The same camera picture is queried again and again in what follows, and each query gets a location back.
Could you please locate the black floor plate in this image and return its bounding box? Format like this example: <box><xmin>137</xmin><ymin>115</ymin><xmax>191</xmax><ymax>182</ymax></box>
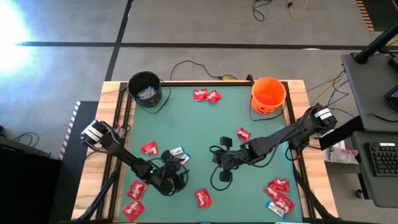
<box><xmin>49</xmin><ymin>101</ymin><xmax>100</xmax><ymax>224</ymax></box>

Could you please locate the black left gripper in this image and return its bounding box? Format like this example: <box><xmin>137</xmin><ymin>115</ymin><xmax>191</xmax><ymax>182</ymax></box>
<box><xmin>158</xmin><ymin>149</ymin><xmax>190</xmax><ymax>196</ymax></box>

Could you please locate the clear plastic bag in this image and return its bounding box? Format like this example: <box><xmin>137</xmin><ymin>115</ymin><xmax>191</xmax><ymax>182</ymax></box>
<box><xmin>322</xmin><ymin>142</ymin><xmax>359</xmax><ymax>165</ymax></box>

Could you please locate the black jack-o-lantern bucket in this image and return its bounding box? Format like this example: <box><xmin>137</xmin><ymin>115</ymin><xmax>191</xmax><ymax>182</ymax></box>
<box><xmin>127</xmin><ymin>71</ymin><xmax>172</xmax><ymax>114</ymax></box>

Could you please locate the black cabinet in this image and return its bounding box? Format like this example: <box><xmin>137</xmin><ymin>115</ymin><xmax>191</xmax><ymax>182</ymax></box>
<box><xmin>0</xmin><ymin>136</ymin><xmax>63</xmax><ymax>224</ymax></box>

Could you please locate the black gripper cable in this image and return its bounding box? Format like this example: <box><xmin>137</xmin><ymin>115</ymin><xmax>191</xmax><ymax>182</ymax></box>
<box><xmin>210</xmin><ymin>144</ymin><xmax>237</xmax><ymax>191</ymax></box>
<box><xmin>146</xmin><ymin>157</ymin><xmax>191</xmax><ymax>192</ymax></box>

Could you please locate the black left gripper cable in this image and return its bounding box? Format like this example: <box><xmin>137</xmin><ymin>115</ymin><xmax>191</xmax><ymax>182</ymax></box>
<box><xmin>146</xmin><ymin>157</ymin><xmax>191</xmax><ymax>192</ymax></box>

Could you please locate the black floor cable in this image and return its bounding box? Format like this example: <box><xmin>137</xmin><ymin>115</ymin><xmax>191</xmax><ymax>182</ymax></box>
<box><xmin>306</xmin><ymin>70</ymin><xmax>351</xmax><ymax>94</ymax></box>
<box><xmin>169</xmin><ymin>59</ymin><xmax>222</xmax><ymax>82</ymax></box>
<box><xmin>12</xmin><ymin>132</ymin><xmax>40</xmax><ymax>147</ymax></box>
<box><xmin>251</xmin><ymin>0</ymin><xmax>274</xmax><ymax>22</ymax></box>

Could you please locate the green table mat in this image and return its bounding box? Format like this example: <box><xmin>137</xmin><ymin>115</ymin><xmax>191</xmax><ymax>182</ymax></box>
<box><xmin>119</xmin><ymin>84</ymin><xmax>304</xmax><ymax>223</ymax></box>

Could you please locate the black pole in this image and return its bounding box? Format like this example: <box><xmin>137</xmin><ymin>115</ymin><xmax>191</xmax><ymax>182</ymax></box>
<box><xmin>354</xmin><ymin>21</ymin><xmax>398</xmax><ymax>65</ymax></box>

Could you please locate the orange jack-o-lantern bucket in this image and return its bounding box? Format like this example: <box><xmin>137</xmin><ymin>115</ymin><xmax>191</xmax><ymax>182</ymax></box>
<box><xmin>248</xmin><ymin>77</ymin><xmax>287</xmax><ymax>121</ymax></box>

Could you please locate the yellow floor cable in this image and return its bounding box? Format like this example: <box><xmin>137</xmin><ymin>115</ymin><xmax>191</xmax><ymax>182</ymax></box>
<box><xmin>310</xmin><ymin>73</ymin><xmax>346</xmax><ymax>105</ymax></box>
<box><xmin>287</xmin><ymin>0</ymin><xmax>310</xmax><ymax>19</ymax></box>

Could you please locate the black keyboard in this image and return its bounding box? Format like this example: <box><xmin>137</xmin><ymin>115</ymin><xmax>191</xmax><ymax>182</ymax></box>
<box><xmin>368</xmin><ymin>142</ymin><xmax>398</xmax><ymax>177</ymax></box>

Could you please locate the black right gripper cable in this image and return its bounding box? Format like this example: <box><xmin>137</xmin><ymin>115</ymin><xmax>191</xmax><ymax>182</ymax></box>
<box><xmin>210</xmin><ymin>144</ymin><xmax>237</xmax><ymax>191</ymax></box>

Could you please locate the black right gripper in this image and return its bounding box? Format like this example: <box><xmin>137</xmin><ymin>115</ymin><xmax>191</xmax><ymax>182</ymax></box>
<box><xmin>212</xmin><ymin>136</ymin><xmax>248</xmax><ymax>184</ymax></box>

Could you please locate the black tablet screen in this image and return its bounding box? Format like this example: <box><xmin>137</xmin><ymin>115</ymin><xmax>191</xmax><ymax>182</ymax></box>
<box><xmin>383</xmin><ymin>83</ymin><xmax>398</xmax><ymax>113</ymax></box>

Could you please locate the grey keyboard desk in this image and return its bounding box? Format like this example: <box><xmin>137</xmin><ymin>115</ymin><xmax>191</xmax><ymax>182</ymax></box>
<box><xmin>357</xmin><ymin>130</ymin><xmax>398</xmax><ymax>208</ymax></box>

